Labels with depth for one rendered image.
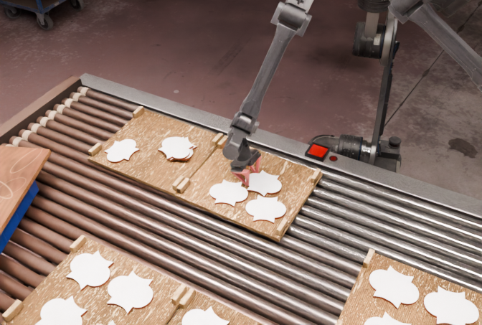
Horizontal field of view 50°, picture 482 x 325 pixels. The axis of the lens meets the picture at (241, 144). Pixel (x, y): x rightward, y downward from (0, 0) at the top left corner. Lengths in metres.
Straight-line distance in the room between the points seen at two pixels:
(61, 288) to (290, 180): 0.84
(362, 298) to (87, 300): 0.80
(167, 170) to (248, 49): 2.64
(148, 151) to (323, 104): 2.02
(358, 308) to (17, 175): 1.19
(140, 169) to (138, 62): 2.52
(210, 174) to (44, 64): 2.95
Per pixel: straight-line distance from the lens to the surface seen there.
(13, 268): 1.80
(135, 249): 1.73
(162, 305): 1.56
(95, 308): 1.61
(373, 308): 1.56
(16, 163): 1.97
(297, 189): 1.82
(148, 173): 1.93
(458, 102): 4.03
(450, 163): 3.49
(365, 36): 2.22
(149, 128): 2.13
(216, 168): 1.90
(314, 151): 1.99
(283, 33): 1.60
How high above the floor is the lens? 2.24
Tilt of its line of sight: 41 degrees down
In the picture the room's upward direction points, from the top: 2 degrees counter-clockwise
